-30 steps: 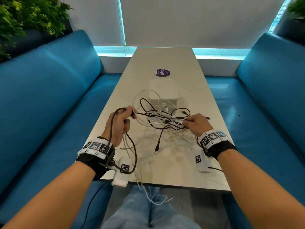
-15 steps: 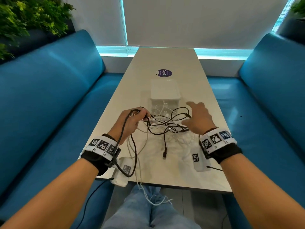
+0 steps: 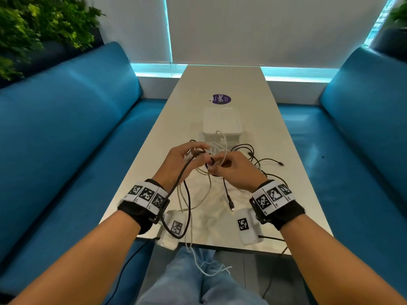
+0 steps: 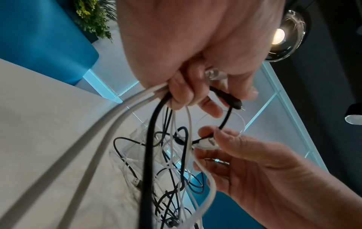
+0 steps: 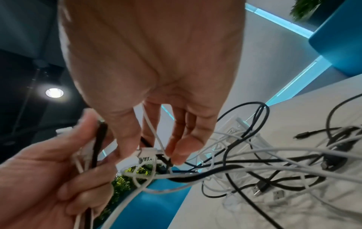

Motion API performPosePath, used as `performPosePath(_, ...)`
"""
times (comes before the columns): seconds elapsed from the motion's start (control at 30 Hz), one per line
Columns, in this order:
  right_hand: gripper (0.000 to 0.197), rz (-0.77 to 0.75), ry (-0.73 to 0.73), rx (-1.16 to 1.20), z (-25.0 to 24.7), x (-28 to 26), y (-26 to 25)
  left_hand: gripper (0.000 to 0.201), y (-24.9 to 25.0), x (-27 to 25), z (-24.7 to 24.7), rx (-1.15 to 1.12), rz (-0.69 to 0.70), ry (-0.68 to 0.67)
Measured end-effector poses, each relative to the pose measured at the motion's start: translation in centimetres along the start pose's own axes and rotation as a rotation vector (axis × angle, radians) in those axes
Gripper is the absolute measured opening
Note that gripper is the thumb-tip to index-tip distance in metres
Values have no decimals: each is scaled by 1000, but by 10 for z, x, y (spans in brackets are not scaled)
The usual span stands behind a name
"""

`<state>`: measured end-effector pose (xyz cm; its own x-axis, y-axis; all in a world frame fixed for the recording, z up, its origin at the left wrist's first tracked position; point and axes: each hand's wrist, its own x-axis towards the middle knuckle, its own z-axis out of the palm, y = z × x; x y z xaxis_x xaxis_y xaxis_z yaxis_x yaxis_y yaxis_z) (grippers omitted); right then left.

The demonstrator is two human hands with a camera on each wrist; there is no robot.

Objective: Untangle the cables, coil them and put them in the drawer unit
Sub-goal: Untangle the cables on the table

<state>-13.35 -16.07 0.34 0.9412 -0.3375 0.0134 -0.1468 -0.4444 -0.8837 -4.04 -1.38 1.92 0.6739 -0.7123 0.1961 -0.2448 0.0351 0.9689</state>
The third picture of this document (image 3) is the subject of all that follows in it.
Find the person's left hand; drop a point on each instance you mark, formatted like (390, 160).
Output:
(178, 165)

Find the person's right hand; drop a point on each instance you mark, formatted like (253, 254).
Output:
(238, 171)

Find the white mini drawer box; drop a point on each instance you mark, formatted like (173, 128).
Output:
(222, 120)

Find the person's right forearm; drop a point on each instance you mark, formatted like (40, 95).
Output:
(334, 266)

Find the person's left forearm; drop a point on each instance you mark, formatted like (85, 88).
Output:
(79, 266)

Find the round purple sticker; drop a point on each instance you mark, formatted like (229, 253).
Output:
(221, 99)

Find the white table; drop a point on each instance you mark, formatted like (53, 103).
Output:
(222, 79)

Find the light blue jeans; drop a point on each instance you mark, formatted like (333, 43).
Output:
(178, 282)

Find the blue sofa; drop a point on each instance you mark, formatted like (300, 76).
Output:
(63, 123)
(365, 130)

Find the green artificial plant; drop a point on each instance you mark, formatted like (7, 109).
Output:
(38, 25)
(400, 12)

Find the cyan wall light strips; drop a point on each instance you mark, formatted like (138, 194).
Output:
(152, 69)

